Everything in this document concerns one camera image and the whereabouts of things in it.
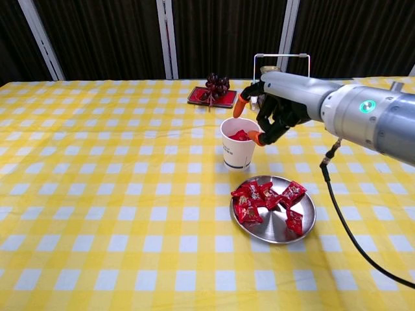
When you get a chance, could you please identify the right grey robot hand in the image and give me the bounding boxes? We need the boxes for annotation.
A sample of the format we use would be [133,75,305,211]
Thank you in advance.
[232,71,343,146]

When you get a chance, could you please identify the white paper cup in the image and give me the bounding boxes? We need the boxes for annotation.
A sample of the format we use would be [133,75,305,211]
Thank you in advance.
[220,117,262,172]

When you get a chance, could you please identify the red rectangular tray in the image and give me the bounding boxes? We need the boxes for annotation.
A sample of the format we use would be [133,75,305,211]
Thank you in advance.
[187,86,237,109]

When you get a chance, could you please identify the dark purple grape bunch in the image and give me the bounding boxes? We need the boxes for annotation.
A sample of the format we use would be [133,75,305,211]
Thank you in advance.
[198,72,231,113]

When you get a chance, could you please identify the round steel plate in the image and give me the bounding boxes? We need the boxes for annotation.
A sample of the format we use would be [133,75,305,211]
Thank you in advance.
[229,175,317,244]

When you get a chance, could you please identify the black pleated curtain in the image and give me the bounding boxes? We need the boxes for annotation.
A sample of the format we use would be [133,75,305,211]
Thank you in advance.
[0,0,415,88]

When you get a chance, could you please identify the yellow white checked tablecloth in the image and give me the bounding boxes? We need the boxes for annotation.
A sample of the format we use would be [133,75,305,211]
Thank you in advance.
[0,76,415,311]

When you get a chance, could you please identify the white wire rack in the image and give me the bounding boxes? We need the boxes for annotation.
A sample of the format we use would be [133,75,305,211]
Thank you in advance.
[250,53,311,110]

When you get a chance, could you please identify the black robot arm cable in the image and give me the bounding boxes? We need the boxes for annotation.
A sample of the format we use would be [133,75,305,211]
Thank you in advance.
[319,137,415,289]

